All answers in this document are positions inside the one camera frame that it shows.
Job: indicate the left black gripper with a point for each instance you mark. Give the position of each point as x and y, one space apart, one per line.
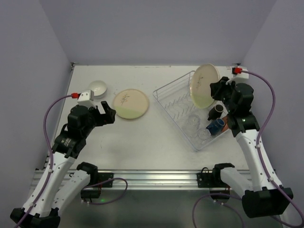
102 115

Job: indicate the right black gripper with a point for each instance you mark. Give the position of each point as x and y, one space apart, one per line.
220 88

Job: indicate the cream plate orange patch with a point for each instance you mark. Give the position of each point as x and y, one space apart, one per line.
216 73

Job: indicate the black mug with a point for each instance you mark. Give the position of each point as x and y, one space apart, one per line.
215 112

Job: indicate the white ceramic bowl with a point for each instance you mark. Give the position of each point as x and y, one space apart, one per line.
99 88

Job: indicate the cream plate green patch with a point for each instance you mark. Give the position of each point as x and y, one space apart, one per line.
131 103

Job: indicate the cream plate yellow patch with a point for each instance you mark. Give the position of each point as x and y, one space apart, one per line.
132 119

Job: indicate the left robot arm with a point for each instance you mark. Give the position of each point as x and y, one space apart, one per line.
48 200

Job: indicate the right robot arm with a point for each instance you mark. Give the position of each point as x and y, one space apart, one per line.
263 195

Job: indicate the blue mug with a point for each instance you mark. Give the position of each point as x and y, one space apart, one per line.
216 126

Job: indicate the clear glass far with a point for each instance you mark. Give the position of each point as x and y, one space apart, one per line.
193 121

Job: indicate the clear glass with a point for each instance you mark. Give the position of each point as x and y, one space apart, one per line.
193 121
203 135

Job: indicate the pink mug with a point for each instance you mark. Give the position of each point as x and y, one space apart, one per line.
226 127

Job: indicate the clear glass near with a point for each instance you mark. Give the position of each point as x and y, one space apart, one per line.
203 135

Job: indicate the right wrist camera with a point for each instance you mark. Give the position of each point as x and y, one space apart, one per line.
238 76

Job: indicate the white wire dish rack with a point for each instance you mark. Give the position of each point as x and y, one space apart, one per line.
178 87

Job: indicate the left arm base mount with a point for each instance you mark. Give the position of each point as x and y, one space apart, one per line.
95 192

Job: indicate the aluminium mounting rail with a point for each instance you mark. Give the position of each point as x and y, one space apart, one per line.
145 179

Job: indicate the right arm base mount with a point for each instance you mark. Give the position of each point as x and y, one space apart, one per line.
207 178

